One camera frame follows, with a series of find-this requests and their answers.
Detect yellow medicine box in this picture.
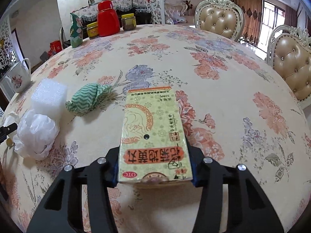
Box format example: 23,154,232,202
118,86,193,185

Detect crumpled white plastic bag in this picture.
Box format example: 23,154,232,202
13,110,59,161

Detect white floral teapot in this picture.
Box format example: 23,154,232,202
3,58,31,93

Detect green striped cloth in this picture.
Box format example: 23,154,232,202
65,83,113,116

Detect floral tablecloth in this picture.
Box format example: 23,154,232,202
1,25,310,231

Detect green floral bottle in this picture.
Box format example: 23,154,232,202
70,13,83,48

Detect yellow lid jar left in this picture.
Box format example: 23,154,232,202
86,22,99,39

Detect yellow lid jar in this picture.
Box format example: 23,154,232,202
86,22,99,39
121,13,136,31

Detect red thermos jug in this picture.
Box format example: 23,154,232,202
98,0,120,37

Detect yellow lid jar right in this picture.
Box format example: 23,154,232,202
121,13,136,31

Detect near beige tufted chair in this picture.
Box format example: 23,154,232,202
267,25,310,110

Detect beige tufted chair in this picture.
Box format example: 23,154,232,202
195,0,245,42
267,25,310,110

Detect black piano with lace cover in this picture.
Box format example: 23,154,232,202
70,0,152,40

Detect light upholstered sofa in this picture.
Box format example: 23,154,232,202
164,2,195,27

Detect far beige tufted chair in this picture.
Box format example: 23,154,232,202
195,0,245,42

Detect brown patterned curtains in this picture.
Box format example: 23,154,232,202
229,0,300,47

